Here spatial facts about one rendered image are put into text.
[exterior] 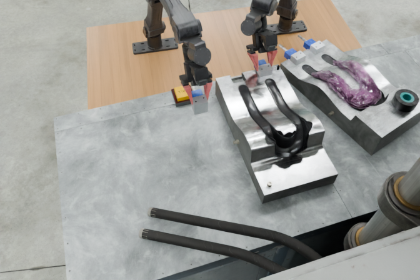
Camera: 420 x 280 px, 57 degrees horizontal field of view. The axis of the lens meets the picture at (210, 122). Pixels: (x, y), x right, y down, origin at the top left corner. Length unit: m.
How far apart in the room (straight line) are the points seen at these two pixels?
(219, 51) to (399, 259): 1.33
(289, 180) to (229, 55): 0.68
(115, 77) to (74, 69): 1.31
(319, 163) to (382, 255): 0.81
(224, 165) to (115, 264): 0.47
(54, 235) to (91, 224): 0.96
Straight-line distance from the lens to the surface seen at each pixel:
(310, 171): 1.32
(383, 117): 1.47
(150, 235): 1.22
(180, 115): 1.49
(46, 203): 2.36
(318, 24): 1.95
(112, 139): 1.46
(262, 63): 1.54
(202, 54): 1.19
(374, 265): 0.55
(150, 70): 1.67
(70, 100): 2.76
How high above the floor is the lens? 1.96
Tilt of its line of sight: 52 degrees down
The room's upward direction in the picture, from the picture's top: straight up
